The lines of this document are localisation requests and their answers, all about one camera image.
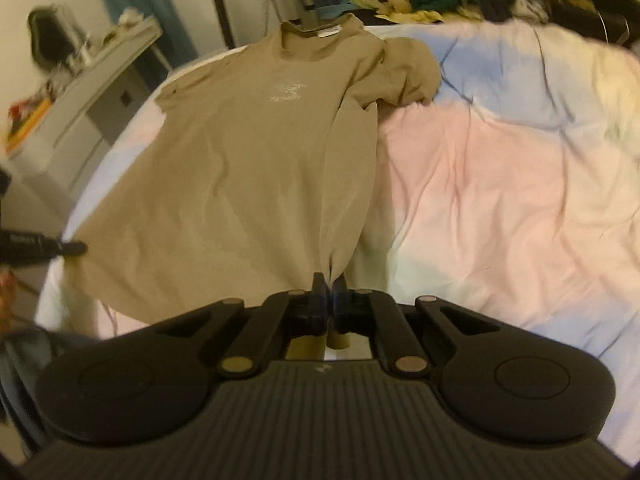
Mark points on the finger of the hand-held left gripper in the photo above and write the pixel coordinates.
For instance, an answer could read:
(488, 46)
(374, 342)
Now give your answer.
(60, 247)

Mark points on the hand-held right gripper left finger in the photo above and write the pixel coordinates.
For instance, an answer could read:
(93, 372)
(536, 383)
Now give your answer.
(318, 296)

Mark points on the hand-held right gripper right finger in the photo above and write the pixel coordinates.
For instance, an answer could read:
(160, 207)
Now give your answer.
(339, 297)

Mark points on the tan t-shirt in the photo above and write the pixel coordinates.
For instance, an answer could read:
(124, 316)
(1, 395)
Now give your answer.
(235, 170)

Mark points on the white bedside cabinet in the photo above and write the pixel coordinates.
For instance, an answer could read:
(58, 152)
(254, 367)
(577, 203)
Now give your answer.
(75, 90)

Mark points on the pastel bed blanket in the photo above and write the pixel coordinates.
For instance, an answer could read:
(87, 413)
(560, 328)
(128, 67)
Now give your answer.
(500, 160)

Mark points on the black desk mirror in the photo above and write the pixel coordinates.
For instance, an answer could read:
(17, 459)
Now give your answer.
(52, 35)

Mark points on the teal curtain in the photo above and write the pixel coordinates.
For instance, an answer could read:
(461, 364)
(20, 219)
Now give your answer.
(145, 0)

